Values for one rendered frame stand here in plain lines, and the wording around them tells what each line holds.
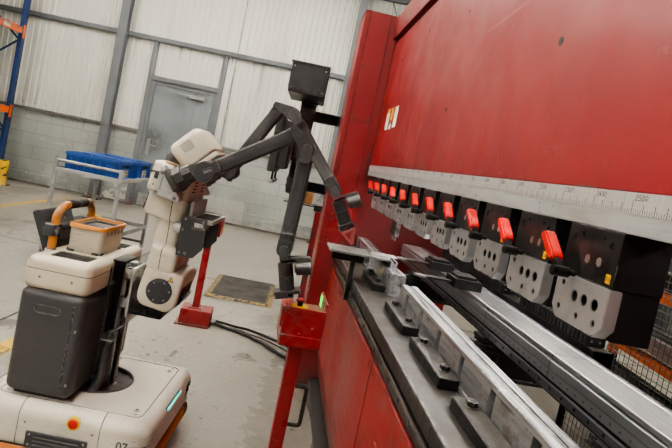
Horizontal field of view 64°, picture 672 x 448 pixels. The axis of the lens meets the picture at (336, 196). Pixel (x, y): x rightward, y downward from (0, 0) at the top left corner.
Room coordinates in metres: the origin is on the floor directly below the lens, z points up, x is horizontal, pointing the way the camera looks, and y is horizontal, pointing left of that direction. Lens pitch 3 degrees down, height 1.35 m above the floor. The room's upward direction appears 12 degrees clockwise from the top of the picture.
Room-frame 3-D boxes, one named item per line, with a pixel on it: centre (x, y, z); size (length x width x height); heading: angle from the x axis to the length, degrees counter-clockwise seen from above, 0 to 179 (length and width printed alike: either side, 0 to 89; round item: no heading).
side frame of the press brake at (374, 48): (3.43, -0.36, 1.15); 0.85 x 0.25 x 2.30; 96
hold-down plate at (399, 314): (1.84, -0.30, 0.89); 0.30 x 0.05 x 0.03; 6
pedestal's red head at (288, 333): (2.09, 0.04, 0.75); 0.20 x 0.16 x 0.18; 8
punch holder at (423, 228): (1.87, -0.35, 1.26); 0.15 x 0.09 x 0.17; 6
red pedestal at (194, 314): (3.98, 0.85, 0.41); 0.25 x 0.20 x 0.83; 96
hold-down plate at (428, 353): (1.44, -0.34, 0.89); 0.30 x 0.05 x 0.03; 6
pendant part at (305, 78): (3.64, 0.33, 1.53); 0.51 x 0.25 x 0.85; 3
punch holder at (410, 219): (2.07, -0.33, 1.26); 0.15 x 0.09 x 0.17; 6
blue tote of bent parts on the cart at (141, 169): (5.37, 2.15, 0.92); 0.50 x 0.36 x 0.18; 91
